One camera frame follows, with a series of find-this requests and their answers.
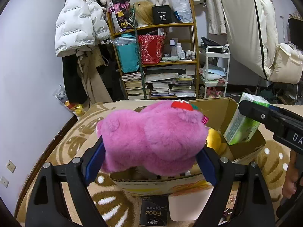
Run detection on green tissue pack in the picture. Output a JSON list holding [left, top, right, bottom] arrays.
[[223, 92, 270, 145]]

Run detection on yellow plush toy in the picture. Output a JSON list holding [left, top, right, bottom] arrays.
[[206, 128, 227, 155]]

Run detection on pink plush bear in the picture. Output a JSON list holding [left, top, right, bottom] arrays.
[[96, 100, 209, 177]]

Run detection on pink swirl roll pillow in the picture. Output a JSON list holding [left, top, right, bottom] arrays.
[[169, 185, 214, 222]]

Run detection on right hand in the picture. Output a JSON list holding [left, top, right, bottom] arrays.
[[283, 150, 299, 199]]

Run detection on cream bundled duvet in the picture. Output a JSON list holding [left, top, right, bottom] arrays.
[[269, 43, 302, 85]]

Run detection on cardboard box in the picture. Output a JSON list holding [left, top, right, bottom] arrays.
[[109, 97, 266, 196]]

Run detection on white rolling cart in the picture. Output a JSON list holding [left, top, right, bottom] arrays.
[[199, 44, 231, 98]]

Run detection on black face box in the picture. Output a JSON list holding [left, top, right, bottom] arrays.
[[140, 196, 169, 226]]

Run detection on white folded mattress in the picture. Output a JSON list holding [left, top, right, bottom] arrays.
[[221, 0, 278, 80]]

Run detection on beige hanging coat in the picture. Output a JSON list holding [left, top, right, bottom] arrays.
[[77, 46, 112, 105]]

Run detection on wooden bookshelf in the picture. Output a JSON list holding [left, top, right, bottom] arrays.
[[107, 0, 199, 100]]

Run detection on red gift bag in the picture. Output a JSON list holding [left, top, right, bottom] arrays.
[[138, 34, 165, 65]]

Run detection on white plastic bag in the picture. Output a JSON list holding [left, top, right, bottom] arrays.
[[169, 0, 193, 23]]

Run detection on black box with 40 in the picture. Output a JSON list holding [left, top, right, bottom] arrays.
[[152, 5, 172, 25]]

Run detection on teal bag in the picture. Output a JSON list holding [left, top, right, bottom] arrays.
[[114, 34, 139, 73]]

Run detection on blonde wig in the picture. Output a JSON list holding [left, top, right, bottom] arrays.
[[134, 1, 154, 26]]

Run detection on white puffer jacket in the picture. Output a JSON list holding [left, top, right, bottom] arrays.
[[55, 0, 110, 58]]

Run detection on black pink printed bag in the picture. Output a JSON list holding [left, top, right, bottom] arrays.
[[108, 0, 134, 33]]

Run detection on wall socket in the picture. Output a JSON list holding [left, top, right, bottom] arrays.
[[0, 176, 9, 188], [6, 160, 16, 173]]

